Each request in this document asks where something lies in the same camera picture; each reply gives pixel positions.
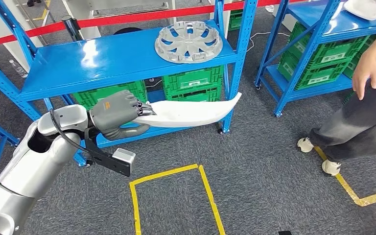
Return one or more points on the person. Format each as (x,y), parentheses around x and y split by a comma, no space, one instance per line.
(32,2)
(353,129)

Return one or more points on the chrome black stanchion post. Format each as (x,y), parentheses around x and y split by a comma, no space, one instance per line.
(71,29)

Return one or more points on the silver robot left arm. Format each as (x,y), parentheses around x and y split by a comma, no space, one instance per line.
(35,168)

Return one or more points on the white plastic shell part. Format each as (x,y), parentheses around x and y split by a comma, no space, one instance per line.
(188,113)
(363,9)

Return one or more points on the white table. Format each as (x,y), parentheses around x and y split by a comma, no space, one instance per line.
(22,58)
(89,33)

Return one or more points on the clear plastic bottle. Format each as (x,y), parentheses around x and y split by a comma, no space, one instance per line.
(18,68)

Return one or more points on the black bracket wrist camera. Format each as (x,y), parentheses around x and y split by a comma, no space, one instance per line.
(118,165)

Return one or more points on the yellow floor tape outline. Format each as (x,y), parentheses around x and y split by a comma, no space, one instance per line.
(43,13)

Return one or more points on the black ribbed round base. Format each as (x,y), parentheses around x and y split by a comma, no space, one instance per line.
(126,30)

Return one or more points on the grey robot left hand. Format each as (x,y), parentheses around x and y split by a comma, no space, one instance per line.
(113,112)

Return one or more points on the person's right hand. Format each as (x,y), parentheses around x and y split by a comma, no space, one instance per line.
(366,68)

